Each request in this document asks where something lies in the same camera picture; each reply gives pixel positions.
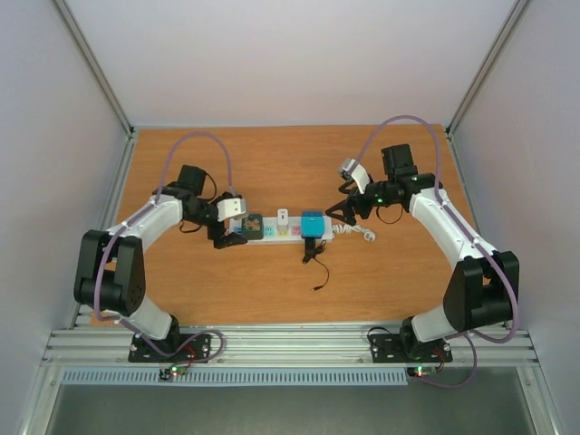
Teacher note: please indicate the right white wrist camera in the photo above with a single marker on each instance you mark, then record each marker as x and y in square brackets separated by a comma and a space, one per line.
[351, 169]

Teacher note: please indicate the grey slotted cable duct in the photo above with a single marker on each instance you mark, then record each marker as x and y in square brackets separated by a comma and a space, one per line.
[236, 377]

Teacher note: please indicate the right controller board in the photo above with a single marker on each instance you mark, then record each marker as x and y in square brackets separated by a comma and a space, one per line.
[422, 371]

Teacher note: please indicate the white power strip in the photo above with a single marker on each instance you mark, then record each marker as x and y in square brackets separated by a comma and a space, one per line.
[272, 236]

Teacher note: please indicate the left controller board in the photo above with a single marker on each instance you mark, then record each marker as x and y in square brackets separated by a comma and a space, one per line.
[171, 373]

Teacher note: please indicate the light blue adapter plug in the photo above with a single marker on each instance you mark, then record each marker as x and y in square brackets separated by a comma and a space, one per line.
[312, 224]

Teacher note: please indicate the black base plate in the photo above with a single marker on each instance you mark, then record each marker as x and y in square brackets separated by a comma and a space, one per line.
[173, 349]
[387, 347]

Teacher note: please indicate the black adapter with thin cable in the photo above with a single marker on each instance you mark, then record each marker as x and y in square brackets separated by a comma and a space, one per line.
[312, 249]

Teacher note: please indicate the aluminium mounting rail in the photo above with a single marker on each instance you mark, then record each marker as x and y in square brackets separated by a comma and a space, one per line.
[262, 345]

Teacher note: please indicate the controller board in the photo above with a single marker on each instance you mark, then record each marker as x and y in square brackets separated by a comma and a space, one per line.
[171, 373]
[422, 371]

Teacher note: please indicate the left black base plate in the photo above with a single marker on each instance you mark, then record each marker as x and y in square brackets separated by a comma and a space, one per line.
[173, 349]

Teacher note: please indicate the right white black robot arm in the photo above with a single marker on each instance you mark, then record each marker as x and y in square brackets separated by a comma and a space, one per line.
[483, 286]

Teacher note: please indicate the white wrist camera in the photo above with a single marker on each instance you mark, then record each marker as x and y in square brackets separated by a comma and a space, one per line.
[351, 169]
[231, 208]

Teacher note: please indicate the white usb charger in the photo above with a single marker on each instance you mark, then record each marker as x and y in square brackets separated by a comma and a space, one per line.
[282, 222]

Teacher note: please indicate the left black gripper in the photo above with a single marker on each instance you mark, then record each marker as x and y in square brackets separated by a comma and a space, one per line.
[230, 239]

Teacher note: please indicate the dark green cube plug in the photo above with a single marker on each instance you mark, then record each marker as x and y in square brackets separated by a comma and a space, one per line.
[252, 227]

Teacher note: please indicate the dark blue adapter base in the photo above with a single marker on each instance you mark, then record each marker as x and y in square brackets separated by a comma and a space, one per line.
[327, 228]

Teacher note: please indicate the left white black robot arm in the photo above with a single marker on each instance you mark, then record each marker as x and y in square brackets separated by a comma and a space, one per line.
[110, 275]

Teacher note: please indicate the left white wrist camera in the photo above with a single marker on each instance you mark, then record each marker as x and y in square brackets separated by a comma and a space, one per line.
[231, 208]

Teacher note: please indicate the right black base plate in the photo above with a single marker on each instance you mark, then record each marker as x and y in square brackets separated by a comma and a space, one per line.
[387, 347]

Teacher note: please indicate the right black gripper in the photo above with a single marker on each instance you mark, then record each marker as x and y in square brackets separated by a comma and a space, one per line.
[349, 214]

